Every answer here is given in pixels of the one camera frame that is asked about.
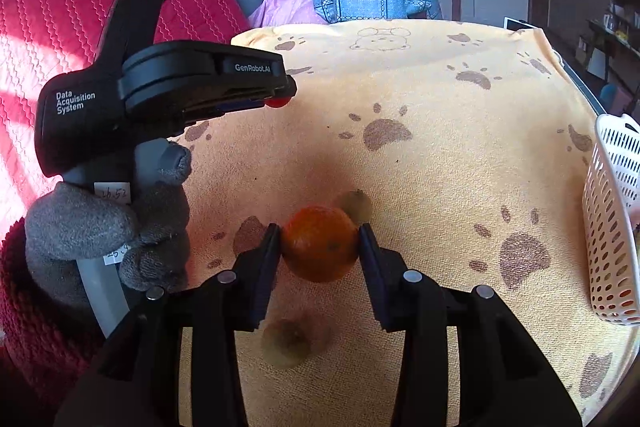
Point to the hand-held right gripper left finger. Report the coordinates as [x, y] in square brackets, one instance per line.
[270, 267]

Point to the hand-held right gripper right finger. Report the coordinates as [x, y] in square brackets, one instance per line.
[370, 272]

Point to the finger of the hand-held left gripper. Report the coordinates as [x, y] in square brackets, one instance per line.
[235, 107]
[200, 72]

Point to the red tomato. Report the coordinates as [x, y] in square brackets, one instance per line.
[278, 102]

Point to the large orange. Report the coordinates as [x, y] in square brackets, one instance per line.
[320, 242]

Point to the white plastic basket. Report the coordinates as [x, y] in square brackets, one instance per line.
[610, 207]

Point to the person's left forearm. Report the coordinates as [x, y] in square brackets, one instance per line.
[35, 337]

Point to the person's left hand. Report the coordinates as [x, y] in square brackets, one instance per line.
[160, 232]

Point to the brown kiwi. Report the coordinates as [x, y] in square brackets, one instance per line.
[287, 342]
[357, 204]

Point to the red quilted bedspread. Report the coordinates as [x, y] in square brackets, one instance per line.
[60, 7]

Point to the yellow paw print towel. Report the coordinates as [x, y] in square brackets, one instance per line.
[450, 107]

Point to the white tablet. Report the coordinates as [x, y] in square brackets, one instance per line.
[517, 23]

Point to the dark desk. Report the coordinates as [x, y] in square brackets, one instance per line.
[600, 52]

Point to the wooden shelf unit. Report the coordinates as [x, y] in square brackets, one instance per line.
[622, 14]

